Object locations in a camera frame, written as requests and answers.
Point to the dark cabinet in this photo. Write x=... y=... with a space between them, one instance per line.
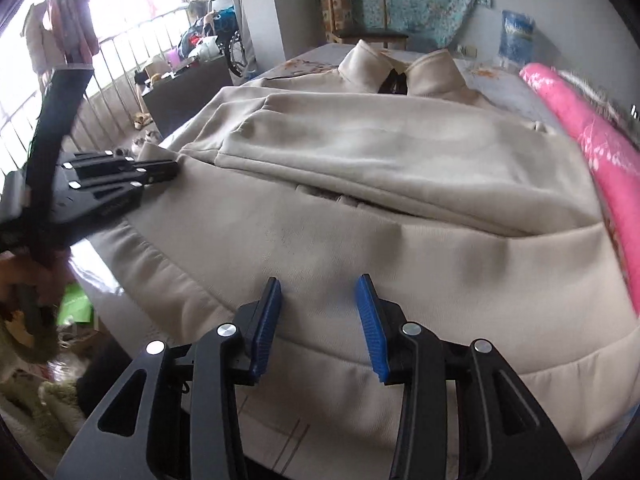
x=185 y=95

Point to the person's left hand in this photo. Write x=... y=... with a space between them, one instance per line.
x=20 y=280

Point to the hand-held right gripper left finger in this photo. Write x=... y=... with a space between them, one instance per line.
x=265 y=330

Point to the green plastic bag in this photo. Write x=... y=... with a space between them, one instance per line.
x=75 y=305

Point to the blue plastic bag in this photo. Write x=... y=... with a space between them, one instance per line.
x=517 y=35

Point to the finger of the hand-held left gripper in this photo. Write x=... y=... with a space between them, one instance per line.
x=125 y=169
x=95 y=205

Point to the green fuzzy garment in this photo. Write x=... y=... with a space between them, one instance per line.
x=45 y=420

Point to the hanging pink garment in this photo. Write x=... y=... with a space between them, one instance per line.
x=75 y=20

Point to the pink floral blanket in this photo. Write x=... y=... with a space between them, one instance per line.
x=600 y=150

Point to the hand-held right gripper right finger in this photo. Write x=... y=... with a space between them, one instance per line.
x=372 y=330

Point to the beige jacket with black trim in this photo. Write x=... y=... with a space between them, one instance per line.
x=400 y=160

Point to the patterned cardboard box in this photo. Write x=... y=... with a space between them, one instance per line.
x=336 y=10

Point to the wooden chair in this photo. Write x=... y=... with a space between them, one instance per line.
x=370 y=35

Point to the black wheel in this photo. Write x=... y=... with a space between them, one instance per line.
x=233 y=60

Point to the metal balcony railing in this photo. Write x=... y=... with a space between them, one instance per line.
x=115 y=50

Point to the hanging white garment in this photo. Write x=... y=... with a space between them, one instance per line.
x=37 y=40

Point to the wall power socket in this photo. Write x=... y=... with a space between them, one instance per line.
x=467 y=51

